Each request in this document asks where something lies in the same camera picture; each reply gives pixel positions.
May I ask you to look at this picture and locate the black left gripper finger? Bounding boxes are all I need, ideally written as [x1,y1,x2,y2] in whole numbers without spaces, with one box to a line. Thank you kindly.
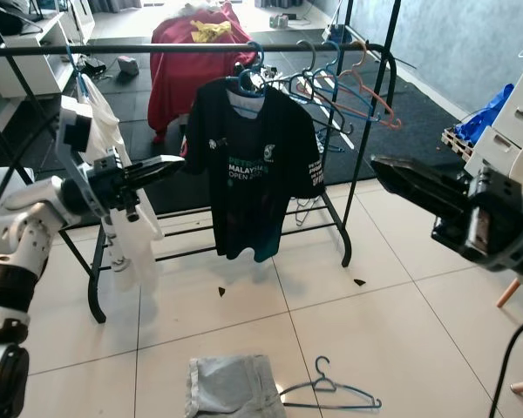
[135,158,186,180]
[138,168,182,197]

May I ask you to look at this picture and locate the black backpack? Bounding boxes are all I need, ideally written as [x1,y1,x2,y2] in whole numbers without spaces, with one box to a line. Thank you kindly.
[0,0,49,36]

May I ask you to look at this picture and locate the black empty clothes hanger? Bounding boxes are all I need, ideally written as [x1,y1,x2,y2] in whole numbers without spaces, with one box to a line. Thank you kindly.
[288,42,354,133]

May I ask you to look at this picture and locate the blue empty clothes hanger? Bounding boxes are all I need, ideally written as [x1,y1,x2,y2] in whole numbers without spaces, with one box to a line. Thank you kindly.
[318,39,382,123]

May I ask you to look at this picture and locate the black metal clothes rack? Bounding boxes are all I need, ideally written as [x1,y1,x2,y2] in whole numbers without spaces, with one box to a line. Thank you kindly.
[0,0,402,325]

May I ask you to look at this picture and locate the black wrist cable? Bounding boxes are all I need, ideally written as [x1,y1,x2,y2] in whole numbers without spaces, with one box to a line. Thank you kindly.
[488,318,523,418]
[6,113,68,214]

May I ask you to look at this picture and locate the white lattice crate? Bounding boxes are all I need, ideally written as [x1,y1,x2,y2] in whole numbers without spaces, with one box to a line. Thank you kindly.
[440,126,472,158]

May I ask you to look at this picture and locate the white crumpled cloth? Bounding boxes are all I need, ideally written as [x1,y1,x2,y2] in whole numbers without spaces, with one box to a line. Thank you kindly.
[181,3,232,25]

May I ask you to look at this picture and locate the white chair wooden legs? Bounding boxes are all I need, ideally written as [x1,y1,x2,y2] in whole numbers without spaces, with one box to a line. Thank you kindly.
[497,279,522,308]

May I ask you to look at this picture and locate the white shirt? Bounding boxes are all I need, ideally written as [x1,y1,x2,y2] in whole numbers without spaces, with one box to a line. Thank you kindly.
[74,74,162,293]

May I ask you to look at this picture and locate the black printed t-shirt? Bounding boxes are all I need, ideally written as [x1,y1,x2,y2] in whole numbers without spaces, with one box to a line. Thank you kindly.
[181,77,328,264]

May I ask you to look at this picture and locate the dark blue clothes hanger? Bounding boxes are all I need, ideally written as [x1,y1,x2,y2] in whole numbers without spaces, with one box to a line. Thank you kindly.
[222,42,267,97]

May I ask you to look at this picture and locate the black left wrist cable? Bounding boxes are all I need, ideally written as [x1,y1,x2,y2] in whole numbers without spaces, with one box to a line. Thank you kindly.
[6,113,68,214]

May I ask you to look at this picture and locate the orange empty clothes hanger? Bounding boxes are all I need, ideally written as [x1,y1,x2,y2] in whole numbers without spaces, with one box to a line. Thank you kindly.
[344,39,404,131]

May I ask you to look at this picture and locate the yellow cloth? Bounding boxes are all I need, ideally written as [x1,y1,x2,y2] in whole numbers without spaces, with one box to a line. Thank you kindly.
[192,21,232,43]

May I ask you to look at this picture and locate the blue bag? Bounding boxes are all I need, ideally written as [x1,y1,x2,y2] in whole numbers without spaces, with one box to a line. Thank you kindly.
[453,83,515,145]

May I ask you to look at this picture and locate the white low cabinet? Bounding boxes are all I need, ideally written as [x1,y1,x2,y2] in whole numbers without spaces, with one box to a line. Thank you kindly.
[0,0,97,97]

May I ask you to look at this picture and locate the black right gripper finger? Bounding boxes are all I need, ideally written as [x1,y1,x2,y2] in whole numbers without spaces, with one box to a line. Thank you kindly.
[370,155,476,197]
[375,174,454,220]

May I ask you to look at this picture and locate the small grey box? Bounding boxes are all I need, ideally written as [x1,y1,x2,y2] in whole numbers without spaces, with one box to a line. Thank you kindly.
[116,56,140,76]

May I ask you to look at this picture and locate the grey thin clothes hanger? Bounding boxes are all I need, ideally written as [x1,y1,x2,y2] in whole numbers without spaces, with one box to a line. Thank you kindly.
[279,355,383,410]

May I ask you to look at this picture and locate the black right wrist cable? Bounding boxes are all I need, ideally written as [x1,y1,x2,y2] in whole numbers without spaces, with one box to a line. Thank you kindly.
[488,318,523,418]

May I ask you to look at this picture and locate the grey shorts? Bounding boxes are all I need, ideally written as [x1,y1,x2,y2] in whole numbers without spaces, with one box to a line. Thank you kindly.
[185,354,287,418]

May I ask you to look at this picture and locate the black foam floor mat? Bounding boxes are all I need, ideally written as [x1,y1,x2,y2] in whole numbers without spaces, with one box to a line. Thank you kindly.
[0,33,472,189]

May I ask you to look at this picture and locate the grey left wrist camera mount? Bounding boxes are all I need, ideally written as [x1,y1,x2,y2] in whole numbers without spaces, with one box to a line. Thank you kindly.
[59,94,114,240]

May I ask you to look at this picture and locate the white drawer cabinet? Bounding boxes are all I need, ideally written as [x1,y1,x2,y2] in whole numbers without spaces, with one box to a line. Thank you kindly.
[462,57,523,188]

